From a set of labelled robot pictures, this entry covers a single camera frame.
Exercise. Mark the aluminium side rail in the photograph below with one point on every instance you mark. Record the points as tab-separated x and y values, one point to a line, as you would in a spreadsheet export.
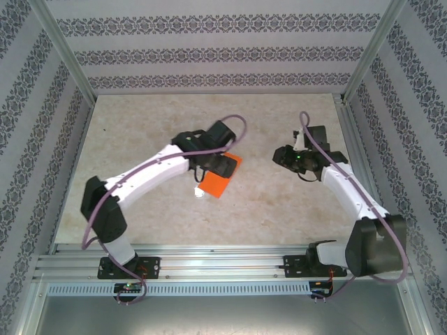
353	139

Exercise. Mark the circuit board with green light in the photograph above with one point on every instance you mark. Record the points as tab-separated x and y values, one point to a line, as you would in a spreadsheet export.
127	287

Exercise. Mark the aluminium frame post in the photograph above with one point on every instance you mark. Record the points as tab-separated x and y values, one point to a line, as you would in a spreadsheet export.
375	45
62	45

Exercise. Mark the orange square paper sheet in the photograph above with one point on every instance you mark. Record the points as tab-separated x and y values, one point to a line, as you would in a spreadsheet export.
218	186

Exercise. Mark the aluminium mounting rail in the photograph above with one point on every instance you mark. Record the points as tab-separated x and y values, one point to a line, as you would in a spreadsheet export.
223	261

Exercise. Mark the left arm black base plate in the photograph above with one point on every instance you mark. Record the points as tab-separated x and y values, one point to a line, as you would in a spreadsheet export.
153	267

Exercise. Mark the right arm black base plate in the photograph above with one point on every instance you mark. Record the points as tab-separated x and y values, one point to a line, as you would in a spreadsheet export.
293	265

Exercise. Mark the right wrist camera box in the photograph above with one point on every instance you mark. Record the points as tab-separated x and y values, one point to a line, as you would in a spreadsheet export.
299	140

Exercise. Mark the circuit board with blue light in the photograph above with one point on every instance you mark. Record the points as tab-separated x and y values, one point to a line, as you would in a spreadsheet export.
319	288

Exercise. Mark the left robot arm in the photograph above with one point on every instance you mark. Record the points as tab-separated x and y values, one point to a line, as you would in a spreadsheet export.
150	172

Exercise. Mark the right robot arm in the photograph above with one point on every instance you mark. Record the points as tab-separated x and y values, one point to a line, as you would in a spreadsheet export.
377	251

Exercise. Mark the grey metal panel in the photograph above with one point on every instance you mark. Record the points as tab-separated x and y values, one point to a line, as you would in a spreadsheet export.
223	317

